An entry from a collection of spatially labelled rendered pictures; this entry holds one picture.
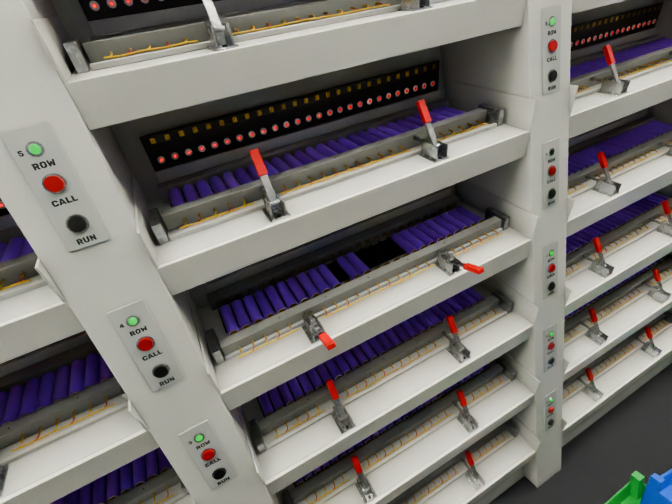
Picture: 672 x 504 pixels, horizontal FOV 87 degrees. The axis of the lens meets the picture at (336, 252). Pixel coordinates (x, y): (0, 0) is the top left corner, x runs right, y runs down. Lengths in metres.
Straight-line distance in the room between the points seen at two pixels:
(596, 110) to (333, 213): 0.54
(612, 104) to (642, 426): 0.96
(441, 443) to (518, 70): 0.74
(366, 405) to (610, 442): 0.87
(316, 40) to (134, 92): 0.21
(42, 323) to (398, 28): 0.54
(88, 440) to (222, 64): 0.50
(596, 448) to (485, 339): 0.65
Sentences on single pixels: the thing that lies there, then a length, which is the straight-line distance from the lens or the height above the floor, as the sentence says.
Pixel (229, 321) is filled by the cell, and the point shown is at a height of 0.80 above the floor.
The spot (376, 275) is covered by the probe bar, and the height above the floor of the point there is 0.79.
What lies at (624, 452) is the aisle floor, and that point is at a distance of 1.40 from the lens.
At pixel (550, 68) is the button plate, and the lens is 0.73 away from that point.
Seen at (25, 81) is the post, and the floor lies 1.16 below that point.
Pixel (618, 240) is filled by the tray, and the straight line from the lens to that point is 1.18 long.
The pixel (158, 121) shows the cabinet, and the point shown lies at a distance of 0.64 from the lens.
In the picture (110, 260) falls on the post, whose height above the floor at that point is 0.98.
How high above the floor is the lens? 1.08
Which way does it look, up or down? 23 degrees down
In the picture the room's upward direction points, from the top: 15 degrees counter-clockwise
